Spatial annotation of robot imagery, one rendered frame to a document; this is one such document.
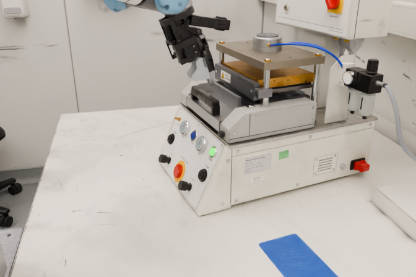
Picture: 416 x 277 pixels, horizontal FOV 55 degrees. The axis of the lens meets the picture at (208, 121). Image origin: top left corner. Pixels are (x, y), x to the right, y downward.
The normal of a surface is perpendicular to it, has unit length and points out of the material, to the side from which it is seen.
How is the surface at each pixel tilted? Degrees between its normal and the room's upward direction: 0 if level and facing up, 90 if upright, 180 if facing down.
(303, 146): 90
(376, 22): 90
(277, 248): 0
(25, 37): 90
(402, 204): 0
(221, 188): 90
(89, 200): 0
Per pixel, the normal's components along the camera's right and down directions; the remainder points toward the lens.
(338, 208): 0.00, -0.93
